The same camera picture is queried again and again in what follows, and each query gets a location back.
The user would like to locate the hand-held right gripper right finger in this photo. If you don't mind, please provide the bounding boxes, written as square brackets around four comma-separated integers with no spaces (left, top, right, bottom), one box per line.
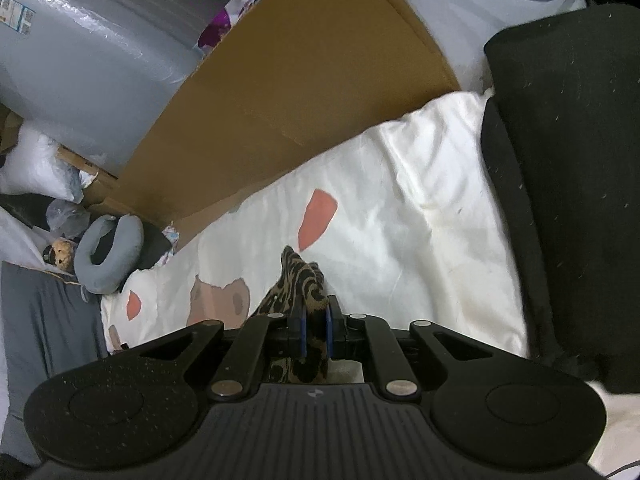
[325,297,494,402]

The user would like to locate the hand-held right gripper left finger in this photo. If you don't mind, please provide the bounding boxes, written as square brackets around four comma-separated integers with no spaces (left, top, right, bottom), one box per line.
[140,305,309,402]

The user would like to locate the leopard print garment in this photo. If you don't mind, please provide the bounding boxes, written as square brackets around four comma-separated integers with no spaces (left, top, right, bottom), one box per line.
[247,245,333,386]

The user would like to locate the white bear print bedsheet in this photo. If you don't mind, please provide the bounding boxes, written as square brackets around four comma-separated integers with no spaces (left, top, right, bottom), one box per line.
[100,87,640,476]

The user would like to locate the grey neck pillow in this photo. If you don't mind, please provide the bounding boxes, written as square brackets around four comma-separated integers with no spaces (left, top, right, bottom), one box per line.
[74,214,146,295]

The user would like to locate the brown cardboard sheet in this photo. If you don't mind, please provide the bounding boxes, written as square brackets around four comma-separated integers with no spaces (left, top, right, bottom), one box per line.
[82,0,462,252]

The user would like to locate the brown teddy bear toy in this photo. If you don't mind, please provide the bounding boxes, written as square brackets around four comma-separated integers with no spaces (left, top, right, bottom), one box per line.
[42,240,78,277]

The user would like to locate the grey cloth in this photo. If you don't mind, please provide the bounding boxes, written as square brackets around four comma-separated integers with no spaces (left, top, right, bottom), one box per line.
[0,260,110,466]

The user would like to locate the clear plastic bag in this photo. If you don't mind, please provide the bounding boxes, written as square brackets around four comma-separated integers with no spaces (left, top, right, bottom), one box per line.
[45,199,92,241]

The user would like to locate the white plastic bag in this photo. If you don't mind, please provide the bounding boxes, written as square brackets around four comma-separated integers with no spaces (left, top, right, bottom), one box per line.
[0,122,83,205]

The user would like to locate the purple floral printed bag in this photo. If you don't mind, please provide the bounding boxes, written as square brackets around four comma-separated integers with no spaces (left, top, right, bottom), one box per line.
[197,0,291,56]

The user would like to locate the bubble wrap roll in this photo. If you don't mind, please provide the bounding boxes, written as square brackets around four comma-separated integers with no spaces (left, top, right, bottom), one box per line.
[0,0,233,178]

